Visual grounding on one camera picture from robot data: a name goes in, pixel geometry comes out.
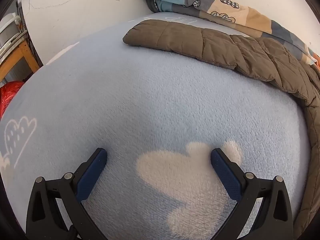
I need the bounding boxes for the brown quilted jacket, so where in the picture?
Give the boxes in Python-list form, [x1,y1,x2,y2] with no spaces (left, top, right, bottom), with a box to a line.
[122,19,320,240]

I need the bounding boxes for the light blue cloud-print blanket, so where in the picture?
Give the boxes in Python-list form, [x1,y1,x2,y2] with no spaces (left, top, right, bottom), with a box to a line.
[0,12,313,240]

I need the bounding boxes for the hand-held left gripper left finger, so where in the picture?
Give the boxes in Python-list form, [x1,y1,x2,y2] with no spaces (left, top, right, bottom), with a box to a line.
[26,148,108,240]

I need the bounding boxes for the red plastic bag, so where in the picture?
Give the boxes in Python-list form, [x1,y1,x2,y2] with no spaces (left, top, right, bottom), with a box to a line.
[0,81,24,118]

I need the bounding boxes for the patchwork quilt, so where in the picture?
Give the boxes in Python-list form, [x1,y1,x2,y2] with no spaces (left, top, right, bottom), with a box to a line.
[133,0,320,69]

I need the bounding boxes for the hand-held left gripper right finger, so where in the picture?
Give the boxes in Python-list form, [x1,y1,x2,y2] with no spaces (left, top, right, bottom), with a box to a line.
[211,148,294,240]

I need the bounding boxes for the white plastic container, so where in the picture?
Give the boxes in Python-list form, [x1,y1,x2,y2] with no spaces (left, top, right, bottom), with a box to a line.
[0,12,20,50]

